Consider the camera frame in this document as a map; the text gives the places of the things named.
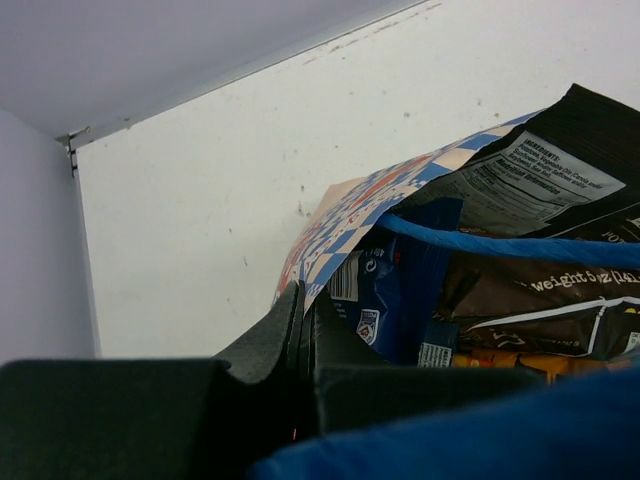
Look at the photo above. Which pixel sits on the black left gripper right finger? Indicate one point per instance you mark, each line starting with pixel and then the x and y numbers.
pixel 352 387

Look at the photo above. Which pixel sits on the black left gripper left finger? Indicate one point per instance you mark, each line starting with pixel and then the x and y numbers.
pixel 196 418

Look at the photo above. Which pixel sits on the blue white snack packet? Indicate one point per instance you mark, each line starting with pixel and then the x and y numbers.
pixel 387 290

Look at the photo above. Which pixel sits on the checkered blue paper bag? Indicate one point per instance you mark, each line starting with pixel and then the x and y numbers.
pixel 582 427

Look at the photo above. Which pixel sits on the dark brown kettle chips bag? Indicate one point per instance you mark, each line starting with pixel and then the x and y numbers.
pixel 570 171

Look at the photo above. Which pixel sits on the orange snack packet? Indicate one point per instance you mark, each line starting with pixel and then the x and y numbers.
pixel 551 368

